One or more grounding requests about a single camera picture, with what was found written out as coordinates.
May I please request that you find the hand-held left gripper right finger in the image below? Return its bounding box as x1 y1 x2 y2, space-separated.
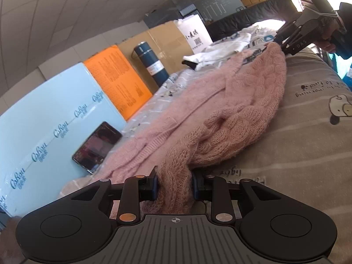
191 171 281 223

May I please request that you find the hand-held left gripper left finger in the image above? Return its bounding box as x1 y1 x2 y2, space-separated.
70 167 159 225

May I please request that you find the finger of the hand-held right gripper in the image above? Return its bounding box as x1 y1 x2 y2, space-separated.
280 32 317 56
274 19 303 44

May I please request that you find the pink knitted sweater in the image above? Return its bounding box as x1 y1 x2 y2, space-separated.
95 44 288 215

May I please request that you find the person's right hand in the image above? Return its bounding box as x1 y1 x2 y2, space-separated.
316 15 347 53

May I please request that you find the black sofa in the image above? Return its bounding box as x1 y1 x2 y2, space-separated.
205 0 300 42

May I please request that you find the white printed t-shirt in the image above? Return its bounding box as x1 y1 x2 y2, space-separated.
183 23 279 71

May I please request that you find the black smartphone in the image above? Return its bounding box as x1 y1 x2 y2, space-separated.
72 121 123 174

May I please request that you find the dark glass partition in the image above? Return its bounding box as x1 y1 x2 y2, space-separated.
143 0 245 29

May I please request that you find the white paper bag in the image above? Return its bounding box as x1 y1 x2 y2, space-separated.
174 14 213 55

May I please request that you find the orange printed board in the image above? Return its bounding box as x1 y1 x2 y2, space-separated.
83 45 153 121

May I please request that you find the dark blue thermos bottle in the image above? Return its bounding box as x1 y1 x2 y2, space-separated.
131 42 169 88

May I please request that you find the light blue foam board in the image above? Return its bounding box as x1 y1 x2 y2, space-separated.
0 62 127 218

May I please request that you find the large brown cardboard box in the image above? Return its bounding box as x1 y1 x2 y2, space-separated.
117 20 194 94

